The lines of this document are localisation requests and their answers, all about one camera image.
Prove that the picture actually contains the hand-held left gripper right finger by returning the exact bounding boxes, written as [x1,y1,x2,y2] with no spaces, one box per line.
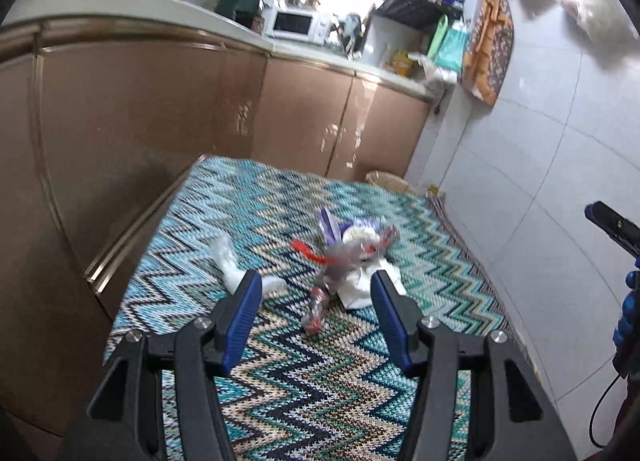
[370,270,576,461]

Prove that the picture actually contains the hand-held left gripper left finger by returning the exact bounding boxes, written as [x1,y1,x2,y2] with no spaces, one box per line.
[55,268,263,461]

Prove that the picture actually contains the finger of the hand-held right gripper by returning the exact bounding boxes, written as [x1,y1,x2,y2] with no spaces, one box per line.
[584,201,640,258]

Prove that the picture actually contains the white tissue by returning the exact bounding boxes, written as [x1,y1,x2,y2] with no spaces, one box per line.
[336,261,408,311]

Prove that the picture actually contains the white plastic wrapper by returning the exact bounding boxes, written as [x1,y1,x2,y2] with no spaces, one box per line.
[209,233,288,298]

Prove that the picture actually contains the small clear wrapper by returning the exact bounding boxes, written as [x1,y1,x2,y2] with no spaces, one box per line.
[301,286,332,337]

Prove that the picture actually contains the clear wrapper with red print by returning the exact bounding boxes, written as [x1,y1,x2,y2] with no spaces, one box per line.
[291,226,401,283]

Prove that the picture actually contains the purple snack wrapper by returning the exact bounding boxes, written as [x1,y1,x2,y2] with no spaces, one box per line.
[318,207,386,247]

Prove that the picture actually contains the person's right forearm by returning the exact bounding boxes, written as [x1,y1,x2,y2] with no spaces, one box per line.
[617,380,640,448]

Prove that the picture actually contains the person's right hand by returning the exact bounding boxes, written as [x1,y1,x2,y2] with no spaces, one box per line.
[613,268,640,348]

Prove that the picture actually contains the zigzag woven mat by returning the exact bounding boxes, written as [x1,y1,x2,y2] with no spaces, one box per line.
[102,153,541,461]

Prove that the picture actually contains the beige waste bin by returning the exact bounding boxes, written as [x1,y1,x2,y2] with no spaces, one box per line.
[365,170,418,196]

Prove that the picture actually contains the orange patterned apron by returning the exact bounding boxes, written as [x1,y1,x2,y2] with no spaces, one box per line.
[462,0,516,104]

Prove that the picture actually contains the brown kitchen base cabinets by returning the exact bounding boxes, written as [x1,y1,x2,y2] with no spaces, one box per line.
[0,23,433,461]

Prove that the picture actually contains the clear plastic bag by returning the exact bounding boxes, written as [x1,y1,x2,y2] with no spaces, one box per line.
[407,53,458,92]

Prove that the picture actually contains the green shopping bag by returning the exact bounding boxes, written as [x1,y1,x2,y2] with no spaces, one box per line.
[429,15,471,72]

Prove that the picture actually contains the small cooking oil bottle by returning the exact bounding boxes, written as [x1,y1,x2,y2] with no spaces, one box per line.
[390,51,416,76]

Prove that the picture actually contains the white microwave oven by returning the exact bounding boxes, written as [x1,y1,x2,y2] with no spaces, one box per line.
[262,6,333,45]

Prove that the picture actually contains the green air fryer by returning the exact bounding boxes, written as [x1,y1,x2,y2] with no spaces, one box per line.
[215,0,266,34]

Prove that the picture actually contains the white kitchen countertop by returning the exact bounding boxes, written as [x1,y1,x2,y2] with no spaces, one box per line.
[0,0,446,102]

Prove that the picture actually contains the black cable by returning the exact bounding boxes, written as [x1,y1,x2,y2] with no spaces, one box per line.
[589,372,626,448]

